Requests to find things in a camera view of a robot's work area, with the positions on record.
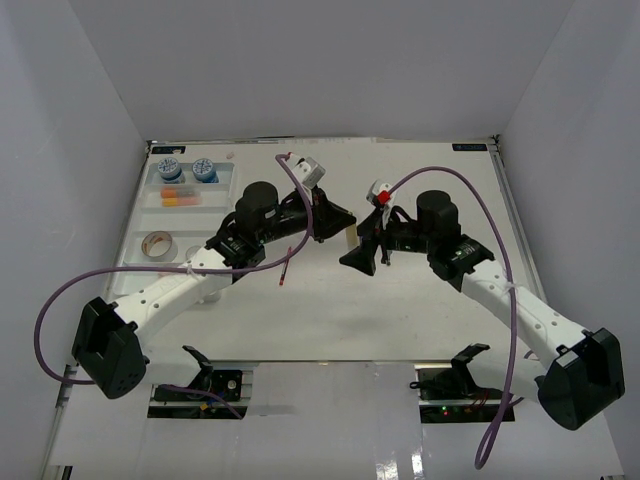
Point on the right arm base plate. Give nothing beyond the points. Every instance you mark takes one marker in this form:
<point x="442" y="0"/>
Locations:
<point x="448" y="394"/>

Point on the orange capped highlighter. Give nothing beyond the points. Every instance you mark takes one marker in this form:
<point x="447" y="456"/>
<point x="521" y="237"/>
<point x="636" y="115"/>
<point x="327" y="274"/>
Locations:
<point x="168" y="193"/>

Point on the white compartment tray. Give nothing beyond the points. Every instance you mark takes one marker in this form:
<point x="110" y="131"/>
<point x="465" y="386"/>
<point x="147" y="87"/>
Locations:
<point x="188" y="226"/>

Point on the blue cleaning gel jar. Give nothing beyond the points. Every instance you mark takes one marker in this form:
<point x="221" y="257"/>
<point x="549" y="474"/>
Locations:
<point x="204" y="171"/>
<point x="170" y="171"/>

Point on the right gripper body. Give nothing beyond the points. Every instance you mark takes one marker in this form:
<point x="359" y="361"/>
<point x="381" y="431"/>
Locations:
<point x="396" y="236"/>

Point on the aluminium table rail right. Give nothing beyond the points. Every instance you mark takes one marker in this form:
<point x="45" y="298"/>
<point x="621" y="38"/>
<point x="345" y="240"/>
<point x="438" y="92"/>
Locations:
<point x="525" y="240"/>

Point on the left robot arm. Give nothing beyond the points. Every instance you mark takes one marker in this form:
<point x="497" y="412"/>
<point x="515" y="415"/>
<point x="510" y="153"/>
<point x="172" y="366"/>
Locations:
<point x="111" y="337"/>

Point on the large clear tape roll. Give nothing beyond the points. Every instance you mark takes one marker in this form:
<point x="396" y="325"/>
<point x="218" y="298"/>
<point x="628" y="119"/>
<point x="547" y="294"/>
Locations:
<point x="159" y="246"/>

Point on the black logo sticker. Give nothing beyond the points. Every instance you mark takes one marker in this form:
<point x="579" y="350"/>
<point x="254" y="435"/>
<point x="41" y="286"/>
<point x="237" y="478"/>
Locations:
<point x="469" y="147"/>
<point x="168" y="150"/>

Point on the red gel pen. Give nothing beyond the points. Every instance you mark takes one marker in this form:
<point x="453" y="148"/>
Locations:
<point x="285" y="265"/>

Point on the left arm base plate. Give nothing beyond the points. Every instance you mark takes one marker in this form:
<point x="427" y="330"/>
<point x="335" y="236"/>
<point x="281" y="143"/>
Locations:
<point x="211" y="394"/>

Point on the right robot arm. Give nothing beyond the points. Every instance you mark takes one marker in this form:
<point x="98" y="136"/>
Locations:
<point x="579" y="372"/>

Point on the small clear tape roll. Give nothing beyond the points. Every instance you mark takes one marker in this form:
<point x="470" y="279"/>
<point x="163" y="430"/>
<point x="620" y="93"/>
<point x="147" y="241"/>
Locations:
<point x="191" y="251"/>

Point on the pink highlighter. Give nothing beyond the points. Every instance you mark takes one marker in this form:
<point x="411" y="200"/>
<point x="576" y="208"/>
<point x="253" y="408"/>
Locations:
<point x="181" y="201"/>

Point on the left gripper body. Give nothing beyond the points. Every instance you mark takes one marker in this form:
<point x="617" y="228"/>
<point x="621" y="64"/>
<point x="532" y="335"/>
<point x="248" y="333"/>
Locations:
<point x="292" y="221"/>

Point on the black logo sticker right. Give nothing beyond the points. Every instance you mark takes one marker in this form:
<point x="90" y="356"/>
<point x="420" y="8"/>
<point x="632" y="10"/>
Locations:
<point x="469" y="147"/>

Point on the black logo sticker left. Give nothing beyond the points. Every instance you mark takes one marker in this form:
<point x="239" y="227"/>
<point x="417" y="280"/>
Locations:
<point x="168" y="150"/>

